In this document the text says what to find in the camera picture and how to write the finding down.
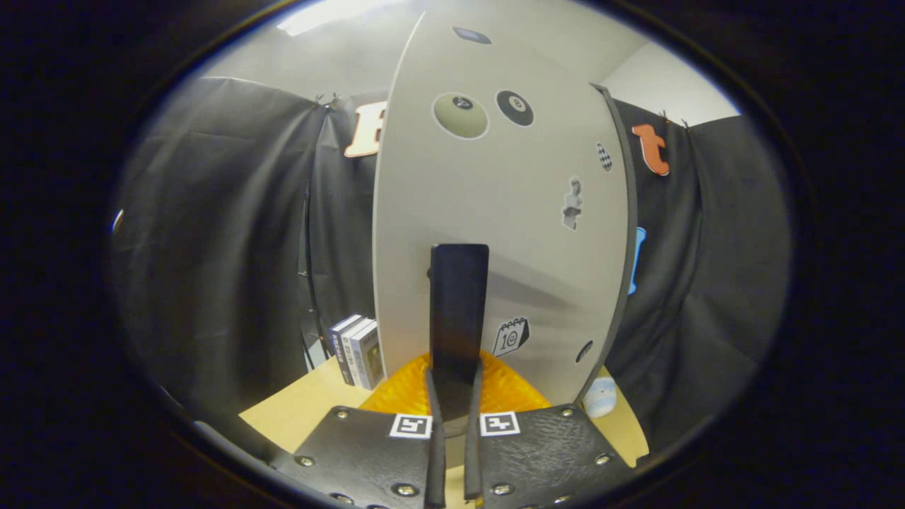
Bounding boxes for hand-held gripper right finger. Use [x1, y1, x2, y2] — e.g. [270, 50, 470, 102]
[463, 353, 637, 509]

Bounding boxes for white and blue plush toy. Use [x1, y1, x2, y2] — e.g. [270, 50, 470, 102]
[583, 377, 617, 419]

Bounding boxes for black backdrop cloth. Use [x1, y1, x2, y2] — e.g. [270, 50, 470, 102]
[110, 76, 791, 453]

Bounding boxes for blue spine book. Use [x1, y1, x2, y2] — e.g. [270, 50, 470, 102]
[329, 315, 365, 386]

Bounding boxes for black door handle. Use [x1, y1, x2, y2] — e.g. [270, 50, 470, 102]
[429, 244, 490, 423]

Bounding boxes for grey cabinet body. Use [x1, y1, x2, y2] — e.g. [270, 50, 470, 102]
[576, 83, 638, 407]

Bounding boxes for grey cover book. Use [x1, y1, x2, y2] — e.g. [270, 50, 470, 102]
[350, 322, 386, 391]

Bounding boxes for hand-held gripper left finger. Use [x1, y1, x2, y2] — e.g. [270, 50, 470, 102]
[272, 352, 448, 509]

